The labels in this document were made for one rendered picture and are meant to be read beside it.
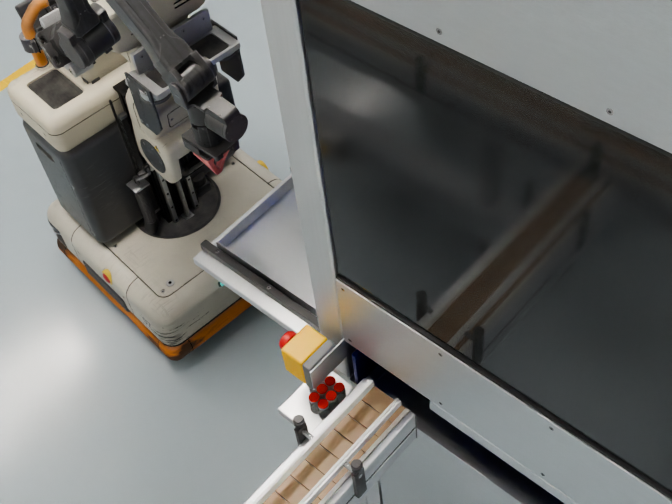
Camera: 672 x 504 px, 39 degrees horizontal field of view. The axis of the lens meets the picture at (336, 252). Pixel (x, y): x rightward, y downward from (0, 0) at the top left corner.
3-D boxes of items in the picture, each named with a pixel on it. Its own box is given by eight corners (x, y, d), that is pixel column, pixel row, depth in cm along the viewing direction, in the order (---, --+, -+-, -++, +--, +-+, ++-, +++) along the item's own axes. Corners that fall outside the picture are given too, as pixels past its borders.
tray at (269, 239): (417, 250, 203) (416, 240, 200) (337, 332, 192) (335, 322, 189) (299, 180, 218) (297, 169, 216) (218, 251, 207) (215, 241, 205)
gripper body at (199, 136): (217, 164, 185) (210, 136, 180) (182, 142, 190) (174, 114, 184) (241, 145, 188) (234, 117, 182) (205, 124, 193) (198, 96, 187)
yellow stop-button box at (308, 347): (339, 364, 178) (335, 343, 172) (313, 390, 175) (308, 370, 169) (309, 343, 181) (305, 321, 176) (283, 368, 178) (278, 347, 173)
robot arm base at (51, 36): (79, 9, 211) (33, 35, 207) (89, 2, 204) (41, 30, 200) (101, 43, 214) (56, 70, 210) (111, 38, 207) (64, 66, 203)
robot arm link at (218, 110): (199, 52, 176) (166, 81, 174) (242, 77, 171) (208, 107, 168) (216, 97, 186) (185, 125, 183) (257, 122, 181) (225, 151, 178)
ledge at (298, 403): (377, 407, 183) (376, 402, 181) (332, 455, 177) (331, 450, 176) (323, 368, 189) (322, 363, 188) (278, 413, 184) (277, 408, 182)
